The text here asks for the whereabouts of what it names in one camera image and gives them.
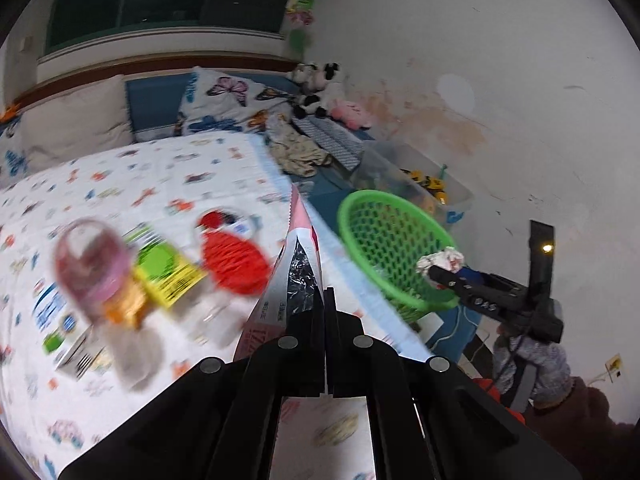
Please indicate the clear jar with pink band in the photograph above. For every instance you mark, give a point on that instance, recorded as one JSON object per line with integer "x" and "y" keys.
{"x": 91, "y": 264}

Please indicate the pink foil snack bag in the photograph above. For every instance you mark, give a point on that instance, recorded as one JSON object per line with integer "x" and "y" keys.
{"x": 294, "y": 281}

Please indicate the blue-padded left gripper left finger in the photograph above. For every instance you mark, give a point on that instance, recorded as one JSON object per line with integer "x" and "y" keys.
{"x": 219, "y": 420}

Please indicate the butterfly print pillow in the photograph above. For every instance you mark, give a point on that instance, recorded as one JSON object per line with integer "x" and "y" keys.
{"x": 219, "y": 101}
{"x": 13, "y": 160}

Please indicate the butterfly print pillow right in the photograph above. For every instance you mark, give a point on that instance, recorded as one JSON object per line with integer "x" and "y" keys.
{"x": 219, "y": 101}

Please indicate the green plastic mesh basket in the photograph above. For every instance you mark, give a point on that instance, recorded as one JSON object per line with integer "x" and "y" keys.
{"x": 386, "y": 236}

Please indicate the black white cow plush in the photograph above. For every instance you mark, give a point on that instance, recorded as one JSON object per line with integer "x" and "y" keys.
{"x": 321, "y": 87}

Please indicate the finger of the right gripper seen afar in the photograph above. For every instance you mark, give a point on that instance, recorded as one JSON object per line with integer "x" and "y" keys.
{"x": 445, "y": 284}

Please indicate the red round snack packet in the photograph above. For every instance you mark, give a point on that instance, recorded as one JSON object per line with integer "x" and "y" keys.
{"x": 229, "y": 253}

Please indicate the pink plush toy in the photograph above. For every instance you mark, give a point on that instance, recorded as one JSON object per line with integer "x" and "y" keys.
{"x": 351, "y": 115}

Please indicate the butterfly print pillow left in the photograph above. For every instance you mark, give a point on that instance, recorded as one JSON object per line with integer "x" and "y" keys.
{"x": 13, "y": 160}

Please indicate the grey knit gloved right hand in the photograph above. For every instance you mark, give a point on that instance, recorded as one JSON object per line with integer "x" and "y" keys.
{"x": 527, "y": 371}

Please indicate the grey patterned folded cloth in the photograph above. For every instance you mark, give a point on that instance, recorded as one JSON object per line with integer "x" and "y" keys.
{"x": 342, "y": 145}

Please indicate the maroon right sleeve forearm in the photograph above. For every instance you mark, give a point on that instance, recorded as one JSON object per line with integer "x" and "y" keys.
{"x": 581, "y": 430}

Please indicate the white snack wrapper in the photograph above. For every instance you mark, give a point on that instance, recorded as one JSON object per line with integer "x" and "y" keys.
{"x": 449, "y": 259}

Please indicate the green yellow snack packet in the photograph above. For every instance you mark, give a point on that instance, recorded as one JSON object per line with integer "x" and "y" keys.
{"x": 161, "y": 275}

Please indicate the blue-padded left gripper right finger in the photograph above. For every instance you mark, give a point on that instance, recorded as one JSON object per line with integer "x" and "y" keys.
{"x": 429, "y": 420}

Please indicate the beige pillow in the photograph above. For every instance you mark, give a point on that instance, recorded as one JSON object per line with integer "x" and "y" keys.
{"x": 92, "y": 119}

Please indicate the colourful hanging wall toy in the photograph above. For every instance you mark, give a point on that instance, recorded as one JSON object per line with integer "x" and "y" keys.
{"x": 299, "y": 16}

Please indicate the blue headboard cushion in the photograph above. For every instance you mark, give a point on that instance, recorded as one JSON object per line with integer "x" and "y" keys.
{"x": 154, "y": 101}

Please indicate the crumpled beige clothes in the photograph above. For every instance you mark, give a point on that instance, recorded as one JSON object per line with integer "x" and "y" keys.
{"x": 296, "y": 154}

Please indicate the yellow toy truck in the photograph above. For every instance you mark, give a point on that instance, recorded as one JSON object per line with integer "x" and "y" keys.
{"x": 434, "y": 186}

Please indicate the clear plastic storage box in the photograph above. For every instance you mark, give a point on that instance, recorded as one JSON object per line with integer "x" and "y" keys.
{"x": 399, "y": 169}

